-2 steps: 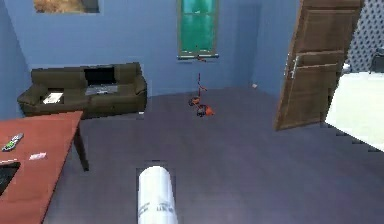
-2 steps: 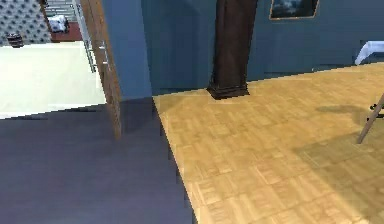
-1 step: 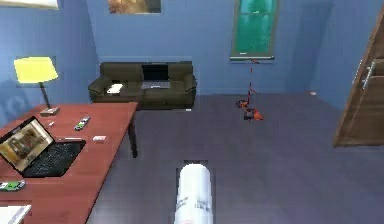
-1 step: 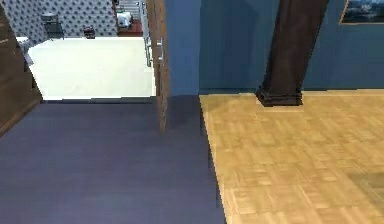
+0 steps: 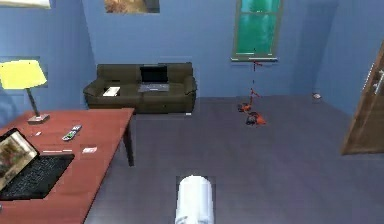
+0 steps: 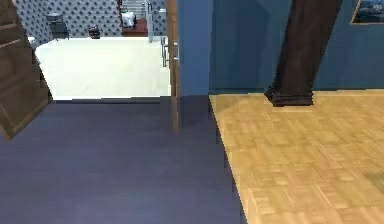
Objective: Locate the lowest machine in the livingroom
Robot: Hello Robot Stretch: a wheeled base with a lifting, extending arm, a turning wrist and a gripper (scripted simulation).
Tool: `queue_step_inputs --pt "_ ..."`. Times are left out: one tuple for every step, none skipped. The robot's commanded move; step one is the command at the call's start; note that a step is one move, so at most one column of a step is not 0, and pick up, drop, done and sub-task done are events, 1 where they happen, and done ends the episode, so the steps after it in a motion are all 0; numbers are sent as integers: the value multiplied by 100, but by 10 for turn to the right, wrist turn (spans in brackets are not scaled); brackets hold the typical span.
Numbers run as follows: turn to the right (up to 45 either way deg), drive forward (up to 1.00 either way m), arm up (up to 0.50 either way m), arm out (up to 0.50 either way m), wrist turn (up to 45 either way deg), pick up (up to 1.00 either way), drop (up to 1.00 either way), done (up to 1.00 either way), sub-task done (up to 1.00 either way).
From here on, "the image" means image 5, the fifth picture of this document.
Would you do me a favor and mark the dark olive sofa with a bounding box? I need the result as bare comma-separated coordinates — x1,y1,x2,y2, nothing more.
82,62,198,115

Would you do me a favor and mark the black laptop with grey keyboard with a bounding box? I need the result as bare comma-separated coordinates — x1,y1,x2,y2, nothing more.
137,65,171,94

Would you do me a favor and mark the red and black vacuum cleaner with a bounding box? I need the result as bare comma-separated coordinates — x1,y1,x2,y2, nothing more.
237,59,267,127

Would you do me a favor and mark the white book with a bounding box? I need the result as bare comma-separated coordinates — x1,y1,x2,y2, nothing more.
102,86,121,98

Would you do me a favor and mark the red wooden table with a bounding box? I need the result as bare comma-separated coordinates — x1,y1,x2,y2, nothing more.
0,107,136,224

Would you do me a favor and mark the brown framed picture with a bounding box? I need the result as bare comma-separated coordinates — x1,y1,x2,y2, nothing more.
104,0,160,14

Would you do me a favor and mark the grey remote control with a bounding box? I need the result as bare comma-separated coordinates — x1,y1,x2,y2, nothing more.
61,124,83,142

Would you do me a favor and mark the yellow shade table lamp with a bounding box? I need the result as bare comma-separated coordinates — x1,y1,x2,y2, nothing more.
0,59,51,126

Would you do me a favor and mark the black laptop with picture screen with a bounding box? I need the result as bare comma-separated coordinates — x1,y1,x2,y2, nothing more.
0,127,76,202

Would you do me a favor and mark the brown wooden room door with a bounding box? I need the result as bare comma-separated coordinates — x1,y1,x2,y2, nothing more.
340,40,384,156

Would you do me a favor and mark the white framed picture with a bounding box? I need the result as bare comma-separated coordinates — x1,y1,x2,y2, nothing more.
0,0,52,10

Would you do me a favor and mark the green window with grey frame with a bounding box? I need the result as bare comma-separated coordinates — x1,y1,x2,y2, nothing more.
230,0,284,62

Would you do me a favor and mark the grey door handle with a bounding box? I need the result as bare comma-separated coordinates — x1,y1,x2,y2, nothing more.
373,69,384,96

